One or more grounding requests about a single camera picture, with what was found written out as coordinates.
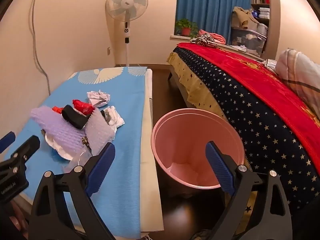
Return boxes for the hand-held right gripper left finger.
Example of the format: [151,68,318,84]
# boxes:
[29,142,117,240]

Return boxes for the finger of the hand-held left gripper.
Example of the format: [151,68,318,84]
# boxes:
[0,135,40,174]
[0,131,16,153]

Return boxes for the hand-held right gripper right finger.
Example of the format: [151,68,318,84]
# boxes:
[205,141,293,240]

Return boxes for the clear plastic bag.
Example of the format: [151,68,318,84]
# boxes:
[64,150,93,173]

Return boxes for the leopard print wrapper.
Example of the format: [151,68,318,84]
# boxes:
[82,136,92,153]

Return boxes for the white paper plate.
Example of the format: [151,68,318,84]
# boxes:
[45,131,75,160]

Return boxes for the purple bubble wrap sheet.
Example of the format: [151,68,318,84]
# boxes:
[30,106,87,155]

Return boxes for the pale bubble wrap sheet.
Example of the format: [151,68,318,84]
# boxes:
[84,107,117,155]

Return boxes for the pink plastic bin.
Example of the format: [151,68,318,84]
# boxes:
[151,108,245,193]

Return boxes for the white tissue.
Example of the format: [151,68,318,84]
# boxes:
[101,106,125,130]

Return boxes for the red plastic wrapper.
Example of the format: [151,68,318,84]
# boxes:
[72,99,95,117]

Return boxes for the blue table mat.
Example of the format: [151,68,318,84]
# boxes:
[5,66,148,233]

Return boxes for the bed with starry red blanket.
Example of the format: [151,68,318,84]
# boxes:
[172,47,320,213]

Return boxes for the tan star bed sheet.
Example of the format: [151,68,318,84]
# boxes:
[166,51,262,238]

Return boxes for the red blanket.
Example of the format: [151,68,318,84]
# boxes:
[176,42,320,175]

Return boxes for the small white blue cloth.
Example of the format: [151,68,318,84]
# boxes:
[265,59,278,72]

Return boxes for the plaid pillow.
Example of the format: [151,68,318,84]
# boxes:
[276,48,320,117]

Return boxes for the striped black white cloth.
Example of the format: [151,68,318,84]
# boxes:
[190,34,218,49]

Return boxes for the pink cloth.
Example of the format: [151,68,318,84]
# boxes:
[199,29,227,44]

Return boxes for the clear plastic storage box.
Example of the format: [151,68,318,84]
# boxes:
[230,27,267,57]

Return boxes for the potted green plant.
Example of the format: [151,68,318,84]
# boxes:
[175,18,199,39]

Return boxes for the grey round container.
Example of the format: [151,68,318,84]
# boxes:
[257,23,269,37]

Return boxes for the tan jacket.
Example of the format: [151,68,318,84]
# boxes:
[232,6,260,30]

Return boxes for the blue curtain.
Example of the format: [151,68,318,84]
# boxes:
[176,0,252,46]

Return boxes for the white standing fan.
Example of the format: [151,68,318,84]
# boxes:
[105,0,149,67]

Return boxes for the grey wall cable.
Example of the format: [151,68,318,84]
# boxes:
[29,0,52,94]

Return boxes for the wall shelf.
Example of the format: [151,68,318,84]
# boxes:
[250,0,271,28]

